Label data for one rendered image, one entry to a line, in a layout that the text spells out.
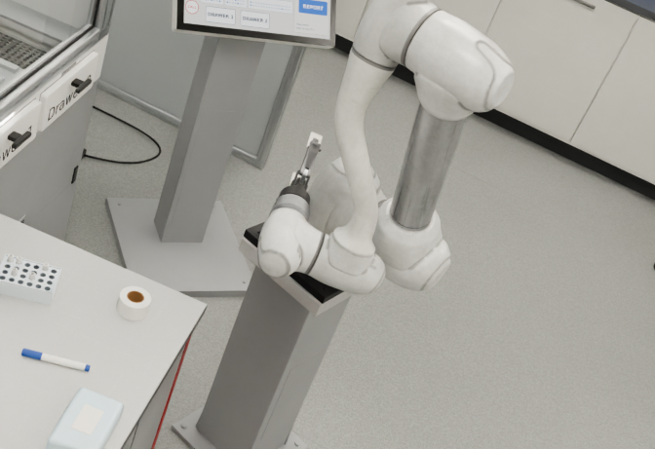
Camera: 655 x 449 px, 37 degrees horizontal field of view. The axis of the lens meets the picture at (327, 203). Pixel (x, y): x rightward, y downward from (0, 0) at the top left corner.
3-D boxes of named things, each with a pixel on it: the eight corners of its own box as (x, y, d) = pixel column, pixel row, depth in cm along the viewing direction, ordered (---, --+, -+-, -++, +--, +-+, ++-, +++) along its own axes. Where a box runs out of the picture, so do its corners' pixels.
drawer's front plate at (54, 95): (92, 87, 271) (99, 53, 265) (40, 132, 247) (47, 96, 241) (87, 84, 271) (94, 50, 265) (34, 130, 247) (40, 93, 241)
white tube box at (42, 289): (58, 280, 216) (61, 268, 214) (50, 306, 210) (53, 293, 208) (3, 266, 214) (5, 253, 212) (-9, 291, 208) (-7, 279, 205)
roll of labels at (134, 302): (138, 295, 221) (142, 282, 218) (153, 317, 217) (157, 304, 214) (110, 302, 216) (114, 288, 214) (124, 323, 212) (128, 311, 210)
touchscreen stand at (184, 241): (254, 296, 349) (346, 52, 292) (132, 298, 328) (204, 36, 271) (218, 206, 383) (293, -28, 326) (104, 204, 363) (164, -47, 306)
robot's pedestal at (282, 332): (306, 449, 301) (392, 268, 258) (239, 498, 279) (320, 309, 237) (240, 386, 313) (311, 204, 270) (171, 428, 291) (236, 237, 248)
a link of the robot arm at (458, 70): (384, 227, 251) (452, 277, 244) (344, 263, 243) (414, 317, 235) (450, -10, 192) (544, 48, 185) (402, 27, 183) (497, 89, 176)
